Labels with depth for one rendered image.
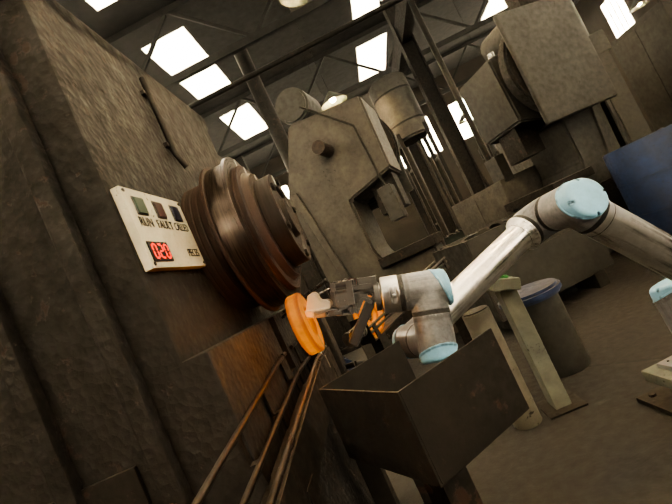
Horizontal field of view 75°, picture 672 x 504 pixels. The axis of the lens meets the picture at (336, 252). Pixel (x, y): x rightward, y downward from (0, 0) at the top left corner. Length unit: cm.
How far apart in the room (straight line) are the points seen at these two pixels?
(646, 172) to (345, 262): 254
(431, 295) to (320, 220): 309
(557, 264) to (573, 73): 193
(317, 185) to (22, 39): 320
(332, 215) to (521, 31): 235
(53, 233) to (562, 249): 326
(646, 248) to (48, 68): 151
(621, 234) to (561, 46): 355
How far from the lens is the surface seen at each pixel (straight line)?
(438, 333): 104
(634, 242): 145
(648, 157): 427
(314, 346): 106
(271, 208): 119
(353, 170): 399
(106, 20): 1110
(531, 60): 457
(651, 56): 598
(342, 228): 401
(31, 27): 116
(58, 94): 107
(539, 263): 352
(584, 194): 135
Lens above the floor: 89
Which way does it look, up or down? 3 degrees up
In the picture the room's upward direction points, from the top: 25 degrees counter-clockwise
